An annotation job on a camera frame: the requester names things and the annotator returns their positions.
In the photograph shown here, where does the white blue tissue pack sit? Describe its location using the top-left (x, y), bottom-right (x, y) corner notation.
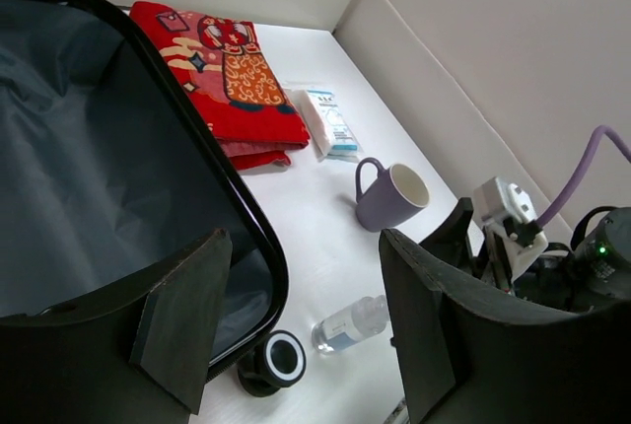
top-left (297, 89), bottom-right (361, 162)

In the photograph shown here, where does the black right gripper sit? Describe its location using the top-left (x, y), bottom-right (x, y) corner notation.
top-left (420, 198), bottom-right (592, 314)

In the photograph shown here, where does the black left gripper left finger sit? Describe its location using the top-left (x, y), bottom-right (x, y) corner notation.
top-left (1, 230), bottom-right (232, 423)

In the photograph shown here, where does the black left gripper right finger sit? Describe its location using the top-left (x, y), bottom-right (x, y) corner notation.
top-left (379, 230), bottom-right (630, 423)

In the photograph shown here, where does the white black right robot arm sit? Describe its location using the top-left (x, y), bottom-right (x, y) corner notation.
top-left (420, 197), bottom-right (630, 314)

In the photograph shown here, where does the small clear plastic bottle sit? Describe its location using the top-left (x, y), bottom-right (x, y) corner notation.
top-left (312, 295), bottom-right (390, 355)

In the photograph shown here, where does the red patterned cloth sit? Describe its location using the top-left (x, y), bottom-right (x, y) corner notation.
top-left (129, 1), bottom-right (310, 170)

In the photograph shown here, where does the pink kids suitcase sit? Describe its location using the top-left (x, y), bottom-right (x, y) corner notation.
top-left (1, 0), bottom-right (289, 385)

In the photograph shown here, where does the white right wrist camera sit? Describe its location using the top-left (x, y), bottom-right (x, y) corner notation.
top-left (473, 177), bottom-right (548, 291)

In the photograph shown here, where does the purple ceramic mug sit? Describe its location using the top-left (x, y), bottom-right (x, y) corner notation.
top-left (355, 158), bottom-right (430, 233)

